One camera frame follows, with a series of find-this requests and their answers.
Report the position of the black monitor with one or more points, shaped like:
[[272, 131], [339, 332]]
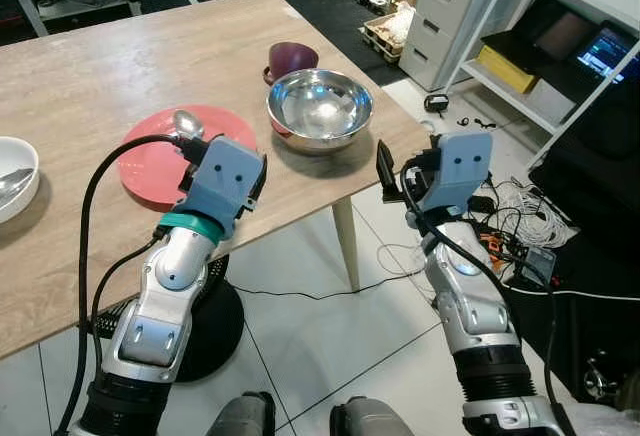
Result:
[[560, 36]]

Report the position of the stainless steel bowl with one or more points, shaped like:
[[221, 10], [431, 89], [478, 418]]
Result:
[[320, 111]]

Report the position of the black floor cloth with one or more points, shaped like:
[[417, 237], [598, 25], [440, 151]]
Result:
[[600, 206]]

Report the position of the purple cup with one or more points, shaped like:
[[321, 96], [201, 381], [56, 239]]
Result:
[[292, 56]]

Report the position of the grey left robot leg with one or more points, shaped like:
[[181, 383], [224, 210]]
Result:
[[242, 416]]

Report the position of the pink round plate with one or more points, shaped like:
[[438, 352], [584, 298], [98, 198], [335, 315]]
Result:
[[150, 171]]

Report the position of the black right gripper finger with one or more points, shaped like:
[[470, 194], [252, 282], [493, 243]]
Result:
[[386, 168]]

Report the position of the black floor fan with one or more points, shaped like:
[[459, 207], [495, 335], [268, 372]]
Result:
[[215, 331]]

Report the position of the white shelf rack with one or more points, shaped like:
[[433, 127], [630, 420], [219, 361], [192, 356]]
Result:
[[490, 68]]

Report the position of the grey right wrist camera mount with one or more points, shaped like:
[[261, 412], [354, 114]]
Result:
[[462, 166]]

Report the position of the small black device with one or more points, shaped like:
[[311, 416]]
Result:
[[437, 104]]

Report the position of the light wooden table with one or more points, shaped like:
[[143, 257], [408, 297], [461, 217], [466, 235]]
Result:
[[346, 246]]

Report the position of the tablet with lit screen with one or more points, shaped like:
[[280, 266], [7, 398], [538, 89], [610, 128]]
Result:
[[605, 54]]

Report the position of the grey power box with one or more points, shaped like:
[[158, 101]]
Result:
[[540, 264]]

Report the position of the wooden crate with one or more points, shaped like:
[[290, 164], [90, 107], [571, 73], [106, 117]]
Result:
[[385, 36]]

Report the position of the shiny metal spoon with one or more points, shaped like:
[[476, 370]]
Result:
[[188, 122]]

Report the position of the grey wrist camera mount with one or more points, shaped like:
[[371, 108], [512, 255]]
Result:
[[222, 181], [462, 166]]

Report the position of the metal spoon in white bowl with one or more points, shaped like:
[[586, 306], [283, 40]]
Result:
[[12, 184]]

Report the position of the grey right robot leg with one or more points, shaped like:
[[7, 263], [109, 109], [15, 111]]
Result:
[[370, 418]]

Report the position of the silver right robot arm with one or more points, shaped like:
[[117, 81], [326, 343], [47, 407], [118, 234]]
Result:
[[470, 306]]

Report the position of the orange tool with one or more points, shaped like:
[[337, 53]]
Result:
[[492, 247]]

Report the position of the white drawer cabinet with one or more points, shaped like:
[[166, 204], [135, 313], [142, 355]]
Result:
[[445, 16]]

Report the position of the white ceramic bowl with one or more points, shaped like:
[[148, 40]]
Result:
[[25, 198]]

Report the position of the yellow box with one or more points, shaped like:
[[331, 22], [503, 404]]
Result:
[[505, 68]]

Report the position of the grey robot leg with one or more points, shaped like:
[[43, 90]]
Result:
[[370, 418], [242, 416]]

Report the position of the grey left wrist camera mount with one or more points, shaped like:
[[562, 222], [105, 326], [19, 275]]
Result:
[[222, 181]]

